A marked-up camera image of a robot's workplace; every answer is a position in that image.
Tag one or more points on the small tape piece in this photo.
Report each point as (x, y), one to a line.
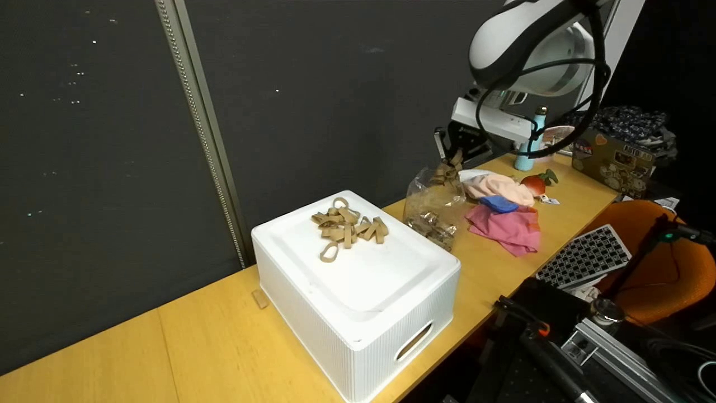
(261, 298)

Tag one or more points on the pile of tan rubber bands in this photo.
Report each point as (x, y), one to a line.
(343, 225)

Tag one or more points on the grey metal wall strip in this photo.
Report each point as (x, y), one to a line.
(197, 97)

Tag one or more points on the white paper scrap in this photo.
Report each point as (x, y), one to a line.
(668, 204)

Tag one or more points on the dark patterned cloth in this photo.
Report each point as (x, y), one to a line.
(634, 126)

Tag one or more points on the bunch of tan rubber bands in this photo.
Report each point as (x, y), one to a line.
(449, 175)

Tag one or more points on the clear plastic bag of rubber bands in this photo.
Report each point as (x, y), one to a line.
(432, 213)

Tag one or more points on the black perforated panel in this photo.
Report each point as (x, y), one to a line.
(584, 255)

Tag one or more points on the black stand equipment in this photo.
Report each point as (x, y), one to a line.
(516, 366)

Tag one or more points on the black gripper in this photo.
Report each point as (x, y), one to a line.
(462, 140)

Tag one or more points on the magenta cloth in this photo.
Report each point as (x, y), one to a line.
(506, 226)

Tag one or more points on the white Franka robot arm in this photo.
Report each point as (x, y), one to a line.
(522, 36)

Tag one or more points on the red toy fruit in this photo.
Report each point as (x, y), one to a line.
(538, 181)

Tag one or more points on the white plastic storage box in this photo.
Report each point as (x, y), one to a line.
(359, 292)

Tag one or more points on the light blue cup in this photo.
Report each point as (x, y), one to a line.
(528, 152)

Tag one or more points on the aluminium extrusion rail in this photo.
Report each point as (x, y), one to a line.
(611, 355)

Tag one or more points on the blue cloth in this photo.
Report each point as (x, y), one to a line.
(497, 204)

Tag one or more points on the orange seat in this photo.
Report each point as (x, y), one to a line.
(672, 280)

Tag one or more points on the brown cardboard box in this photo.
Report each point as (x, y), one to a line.
(616, 171)

